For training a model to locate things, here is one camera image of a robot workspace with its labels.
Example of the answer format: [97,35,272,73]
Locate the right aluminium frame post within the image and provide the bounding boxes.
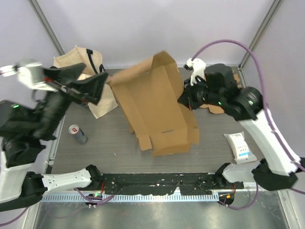
[239,0,284,70]

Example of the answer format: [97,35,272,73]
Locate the aluminium frame post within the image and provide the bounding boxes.
[239,0,284,70]
[28,0,65,55]

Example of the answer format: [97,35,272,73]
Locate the beige canvas tote bag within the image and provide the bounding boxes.
[53,46,118,119]

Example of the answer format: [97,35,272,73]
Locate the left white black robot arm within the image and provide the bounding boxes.
[0,61,108,212]

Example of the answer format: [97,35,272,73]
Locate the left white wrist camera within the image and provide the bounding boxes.
[0,59,56,92]

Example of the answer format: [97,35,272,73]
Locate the flat cardboard box blank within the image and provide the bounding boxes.
[200,66,243,115]

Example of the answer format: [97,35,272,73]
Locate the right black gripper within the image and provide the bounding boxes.
[177,75,222,110]

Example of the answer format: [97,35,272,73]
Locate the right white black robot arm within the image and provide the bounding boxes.
[177,60,305,191]

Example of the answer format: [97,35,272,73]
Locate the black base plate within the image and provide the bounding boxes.
[102,173,244,196]

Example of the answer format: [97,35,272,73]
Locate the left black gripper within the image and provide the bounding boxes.
[36,62,113,138]

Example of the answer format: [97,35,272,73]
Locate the large brown cardboard box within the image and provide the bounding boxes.
[109,51,200,156]

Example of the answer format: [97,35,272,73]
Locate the red bull can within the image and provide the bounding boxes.
[69,125,88,144]

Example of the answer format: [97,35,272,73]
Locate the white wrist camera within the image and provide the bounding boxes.
[0,59,56,92]
[184,58,206,86]

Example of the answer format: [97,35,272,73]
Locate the left aluminium frame post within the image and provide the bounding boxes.
[28,0,65,55]

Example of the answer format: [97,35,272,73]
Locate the slotted cable duct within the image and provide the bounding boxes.
[41,192,219,203]

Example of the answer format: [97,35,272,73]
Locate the white plastic packet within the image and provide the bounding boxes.
[224,131,257,164]

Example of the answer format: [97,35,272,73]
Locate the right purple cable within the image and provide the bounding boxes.
[192,39,305,210]

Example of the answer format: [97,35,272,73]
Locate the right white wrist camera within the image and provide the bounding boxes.
[184,58,206,86]

